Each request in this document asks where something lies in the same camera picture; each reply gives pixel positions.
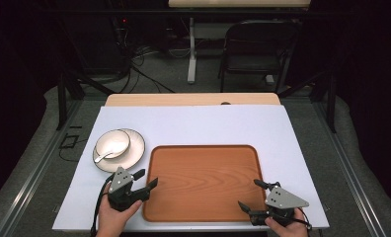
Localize black metal frame strut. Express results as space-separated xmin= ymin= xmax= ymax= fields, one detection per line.
xmin=56 ymin=70 xmax=117 ymax=131
xmin=276 ymin=70 xmax=338 ymax=134

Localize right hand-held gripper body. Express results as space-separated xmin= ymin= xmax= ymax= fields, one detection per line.
xmin=249 ymin=185 xmax=310 ymax=228

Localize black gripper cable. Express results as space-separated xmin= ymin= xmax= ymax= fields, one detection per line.
xmin=296 ymin=206 xmax=313 ymax=230
xmin=90 ymin=173 xmax=115 ymax=237

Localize desk with white leg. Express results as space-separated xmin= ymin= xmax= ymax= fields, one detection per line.
xmin=168 ymin=0 xmax=312 ymax=85

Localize black folding chair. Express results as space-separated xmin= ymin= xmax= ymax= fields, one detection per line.
xmin=217 ymin=20 xmax=300 ymax=94

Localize white ceramic plate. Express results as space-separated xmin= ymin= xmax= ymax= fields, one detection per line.
xmin=92 ymin=127 xmax=146 ymax=174

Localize white table sheet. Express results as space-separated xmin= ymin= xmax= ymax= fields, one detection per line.
xmin=51 ymin=105 xmax=330 ymax=232

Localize white ceramic bowl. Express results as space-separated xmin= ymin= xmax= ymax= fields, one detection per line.
xmin=95 ymin=129 xmax=131 ymax=160

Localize brown wooden tray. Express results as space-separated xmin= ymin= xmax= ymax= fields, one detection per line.
xmin=142 ymin=144 xmax=268 ymax=223

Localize aluminium floor rail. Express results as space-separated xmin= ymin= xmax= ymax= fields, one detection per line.
xmin=311 ymin=98 xmax=387 ymax=237
xmin=0 ymin=98 xmax=83 ymax=237

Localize person's left hand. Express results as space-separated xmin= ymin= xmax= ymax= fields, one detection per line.
xmin=96 ymin=183 xmax=144 ymax=237

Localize black floor cables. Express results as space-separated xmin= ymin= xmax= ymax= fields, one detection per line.
xmin=117 ymin=45 xmax=176 ymax=95

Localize white ceramic spoon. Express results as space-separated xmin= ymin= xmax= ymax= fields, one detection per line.
xmin=94 ymin=150 xmax=115 ymax=164

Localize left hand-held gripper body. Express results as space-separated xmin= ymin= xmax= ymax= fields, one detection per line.
xmin=107 ymin=166 xmax=151 ymax=212

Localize black equipment with red light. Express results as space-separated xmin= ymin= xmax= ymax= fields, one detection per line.
xmin=110 ymin=15 xmax=132 ymax=51

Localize black floor socket box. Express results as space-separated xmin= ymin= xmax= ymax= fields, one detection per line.
xmin=58 ymin=132 xmax=79 ymax=150

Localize person's right hand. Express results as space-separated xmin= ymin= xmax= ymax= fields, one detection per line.
xmin=265 ymin=207 xmax=310 ymax=237

